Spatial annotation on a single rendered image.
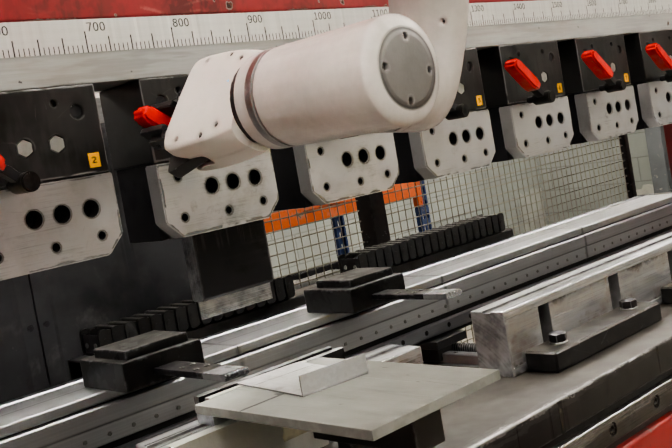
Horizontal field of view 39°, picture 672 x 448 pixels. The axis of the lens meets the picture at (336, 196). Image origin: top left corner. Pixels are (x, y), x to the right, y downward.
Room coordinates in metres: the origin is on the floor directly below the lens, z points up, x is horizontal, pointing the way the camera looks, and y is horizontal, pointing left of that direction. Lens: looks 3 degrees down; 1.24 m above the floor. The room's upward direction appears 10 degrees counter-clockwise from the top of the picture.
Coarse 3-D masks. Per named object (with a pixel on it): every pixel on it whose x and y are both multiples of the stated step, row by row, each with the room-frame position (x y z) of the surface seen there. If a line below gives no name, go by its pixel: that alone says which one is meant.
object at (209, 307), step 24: (192, 240) 1.01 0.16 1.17; (216, 240) 1.04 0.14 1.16; (240, 240) 1.06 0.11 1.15; (264, 240) 1.08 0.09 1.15; (192, 264) 1.02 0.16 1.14; (216, 264) 1.03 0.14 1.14; (240, 264) 1.05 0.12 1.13; (264, 264) 1.08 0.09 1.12; (192, 288) 1.03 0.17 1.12; (216, 288) 1.03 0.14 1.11; (240, 288) 1.05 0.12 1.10; (264, 288) 1.08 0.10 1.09; (216, 312) 1.03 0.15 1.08
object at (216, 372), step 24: (144, 336) 1.25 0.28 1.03; (168, 336) 1.22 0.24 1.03; (96, 360) 1.21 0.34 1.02; (120, 360) 1.18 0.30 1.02; (144, 360) 1.18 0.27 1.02; (168, 360) 1.20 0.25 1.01; (192, 360) 1.22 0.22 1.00; (96, 384) 1.21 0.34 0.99; (120, 384) 1.16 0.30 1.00; (144, 384) 1.17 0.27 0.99
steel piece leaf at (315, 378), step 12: (348, 360) 0.97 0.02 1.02; (360, 360) 0.98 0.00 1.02; (300, 372) 1.03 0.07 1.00; (312, 372) 0.94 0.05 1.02; (324, 372) 0.95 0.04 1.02; (336, 372) 0.96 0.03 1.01; (348, 372) 0.97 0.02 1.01; (360, 372) 0.98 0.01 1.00; (264, 384) 1.01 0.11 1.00; (276, 384) 1.00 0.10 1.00; (288, 384) 0.99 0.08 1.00; (300, 384) 0.94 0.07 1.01; (312, 384) 0.94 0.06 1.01; (324, 384) 0.95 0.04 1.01; (336, 384) 0.96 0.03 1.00; (300, 396) 0.94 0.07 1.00
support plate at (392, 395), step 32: (352, 384) 0.95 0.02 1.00; (384, 384) 0.93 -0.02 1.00; (416, 384) 0.91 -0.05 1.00; (448, 384) 0.89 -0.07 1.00; (480, 384) 0.89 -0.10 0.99; (224, 416) 0.94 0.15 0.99; (256, 416) 0.91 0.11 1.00; (288, 416) 0.88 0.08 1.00; (320, 416) 0.86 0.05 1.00; (352, 416) 0.84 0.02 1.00; (384, 416) 0.82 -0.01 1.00; (416, 416) 0.83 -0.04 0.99
